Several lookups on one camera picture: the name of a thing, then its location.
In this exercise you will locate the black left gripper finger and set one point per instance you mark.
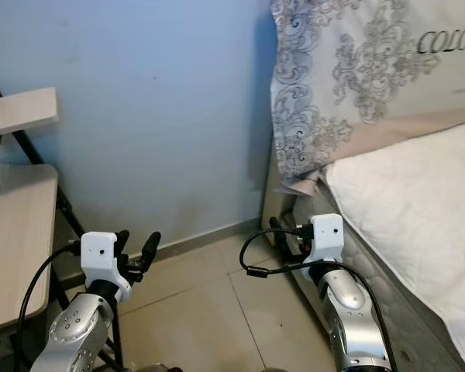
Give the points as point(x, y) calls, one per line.
point(153, 248)
point(122, 244)

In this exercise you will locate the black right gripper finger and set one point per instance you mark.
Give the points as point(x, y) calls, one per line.
point(279, 235)

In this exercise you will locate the light wooden table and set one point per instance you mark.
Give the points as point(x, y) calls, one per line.
point(19, 248)

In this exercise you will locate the large floral print pillow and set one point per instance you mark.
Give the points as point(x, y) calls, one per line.
point(341, 70)

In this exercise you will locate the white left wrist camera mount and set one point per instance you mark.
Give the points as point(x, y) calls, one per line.
point(99, 252)

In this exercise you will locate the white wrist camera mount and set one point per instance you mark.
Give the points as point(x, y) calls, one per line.
point(99, 252)
point(327, 236)

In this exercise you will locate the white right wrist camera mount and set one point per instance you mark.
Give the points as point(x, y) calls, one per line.
point(327, 236)

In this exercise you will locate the black metal shelf frame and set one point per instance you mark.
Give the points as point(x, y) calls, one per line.
point(66, 209)

